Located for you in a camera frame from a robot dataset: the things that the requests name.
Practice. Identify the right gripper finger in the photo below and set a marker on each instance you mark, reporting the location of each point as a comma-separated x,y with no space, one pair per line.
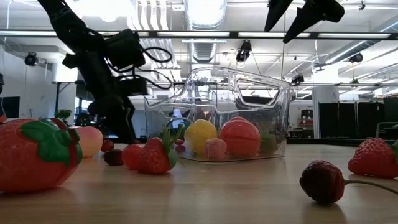
308,15
276,9

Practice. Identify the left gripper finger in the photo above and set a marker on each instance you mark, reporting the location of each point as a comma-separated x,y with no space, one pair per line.
129,124
116,124

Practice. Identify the pink toy peach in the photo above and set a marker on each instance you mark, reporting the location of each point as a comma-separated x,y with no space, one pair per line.
90,141

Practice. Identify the red toy cherry green stem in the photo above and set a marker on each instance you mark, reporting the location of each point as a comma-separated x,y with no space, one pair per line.
179,142

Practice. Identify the large red toy strawberry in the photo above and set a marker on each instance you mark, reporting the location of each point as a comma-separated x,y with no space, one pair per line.
28,168

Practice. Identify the round red toy tomato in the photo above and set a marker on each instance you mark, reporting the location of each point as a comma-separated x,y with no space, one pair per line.
241,138

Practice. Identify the small red toy strawberry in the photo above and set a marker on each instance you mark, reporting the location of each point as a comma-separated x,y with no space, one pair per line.
373,158
268,144
130,157
154,157

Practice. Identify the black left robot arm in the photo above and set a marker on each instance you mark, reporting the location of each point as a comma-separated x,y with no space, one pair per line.
71,28

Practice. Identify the dark red toy cherry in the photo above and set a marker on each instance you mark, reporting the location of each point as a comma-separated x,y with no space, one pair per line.
323,182
107,145
113,157

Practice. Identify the green background plant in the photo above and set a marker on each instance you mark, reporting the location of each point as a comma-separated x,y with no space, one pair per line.
63,114

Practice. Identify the black metal stand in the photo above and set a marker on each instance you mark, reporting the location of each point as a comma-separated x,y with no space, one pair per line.
57,99

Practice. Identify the black overhead rig beam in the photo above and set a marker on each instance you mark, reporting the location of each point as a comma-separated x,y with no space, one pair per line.
234,34

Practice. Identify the black ceiling spotlight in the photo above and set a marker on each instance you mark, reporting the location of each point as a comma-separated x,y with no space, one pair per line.
356,57
297,79
244,51
31,59

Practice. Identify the yellow toy lemon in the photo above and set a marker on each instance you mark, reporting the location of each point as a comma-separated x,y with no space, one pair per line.
200,135

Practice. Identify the small pink toy fruit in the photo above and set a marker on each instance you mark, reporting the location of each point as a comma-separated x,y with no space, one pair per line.
215,149

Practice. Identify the clear plastic container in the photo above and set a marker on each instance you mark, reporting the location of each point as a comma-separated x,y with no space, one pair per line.
217,93

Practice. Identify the shelf with red boxes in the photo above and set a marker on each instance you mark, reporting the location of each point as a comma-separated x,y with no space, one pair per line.
307,121

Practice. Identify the black partition panels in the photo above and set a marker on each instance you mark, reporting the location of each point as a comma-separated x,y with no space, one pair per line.
351,119

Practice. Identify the grey chair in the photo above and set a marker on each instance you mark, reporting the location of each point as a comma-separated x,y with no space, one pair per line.
387,126

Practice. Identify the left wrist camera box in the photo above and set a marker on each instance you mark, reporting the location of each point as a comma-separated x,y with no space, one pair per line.
133,86

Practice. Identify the silver ventilation duct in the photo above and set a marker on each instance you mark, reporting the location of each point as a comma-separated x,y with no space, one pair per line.
203,46

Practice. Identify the black wall monitor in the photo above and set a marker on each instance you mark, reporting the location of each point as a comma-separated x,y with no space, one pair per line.
9,107

